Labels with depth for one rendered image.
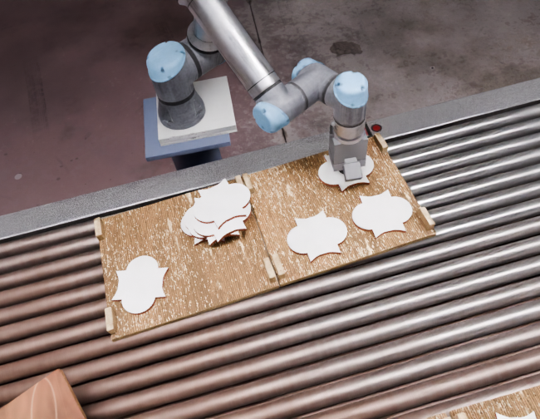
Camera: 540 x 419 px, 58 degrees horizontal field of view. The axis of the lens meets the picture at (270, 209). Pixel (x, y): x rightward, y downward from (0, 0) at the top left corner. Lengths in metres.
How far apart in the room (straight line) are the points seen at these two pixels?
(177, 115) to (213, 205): 0.41
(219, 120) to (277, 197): 0.38
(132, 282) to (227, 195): 0.32
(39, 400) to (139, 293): 0.31
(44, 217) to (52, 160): 1.52
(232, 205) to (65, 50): 2.66
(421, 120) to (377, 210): 0.37
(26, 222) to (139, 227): 0.34
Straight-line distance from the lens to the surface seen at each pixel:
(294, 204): 1.30
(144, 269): 1.26
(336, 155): 1.24
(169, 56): 1.48
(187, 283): 1.22
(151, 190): 1.43
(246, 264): 1.22
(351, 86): 1.11
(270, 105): 1.09
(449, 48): 3.30
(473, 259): 1.28
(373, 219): 1.26
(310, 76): 1.16
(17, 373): 1.33
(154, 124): 1.67
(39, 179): 2.96
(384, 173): 1.37
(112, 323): 1.21
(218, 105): 1.63
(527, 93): 1.70
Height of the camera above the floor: 2.01
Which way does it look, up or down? 56 degrees down
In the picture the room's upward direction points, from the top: 9 degrees counter-clockwise
